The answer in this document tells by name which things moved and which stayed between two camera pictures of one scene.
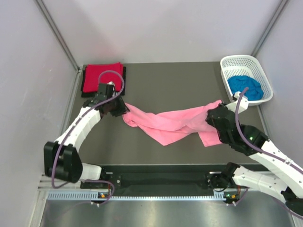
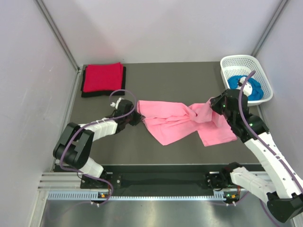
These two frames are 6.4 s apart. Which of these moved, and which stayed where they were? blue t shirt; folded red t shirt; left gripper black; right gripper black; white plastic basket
Moved: right gripper black; left gripper black
Stayed: folded red t shirt; blue t shirt; white plastic basket
